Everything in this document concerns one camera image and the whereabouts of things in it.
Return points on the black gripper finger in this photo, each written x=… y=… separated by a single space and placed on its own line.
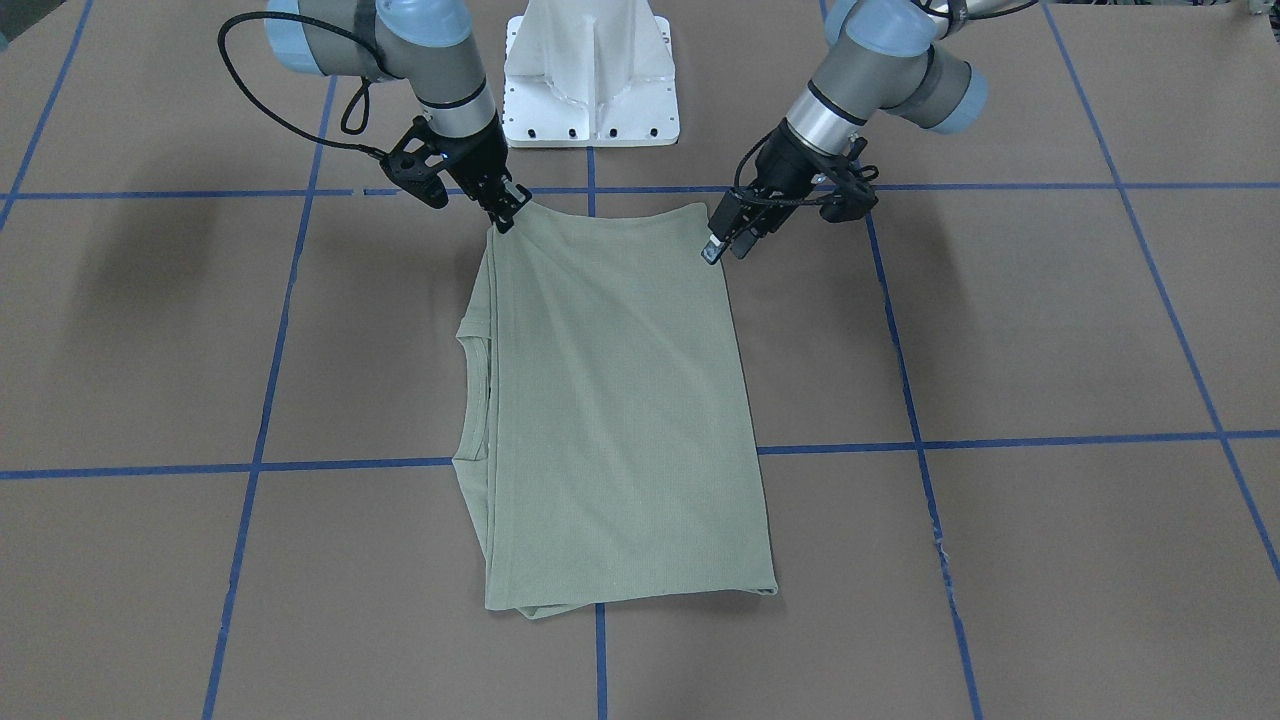
x=751 y=224
x=729 y=229
x=510 y=197
x=483 y=193

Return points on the olive green long-sleeve shirt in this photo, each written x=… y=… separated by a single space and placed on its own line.
x=607 y=451

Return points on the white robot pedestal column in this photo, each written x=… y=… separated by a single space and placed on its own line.
x=589 y=74

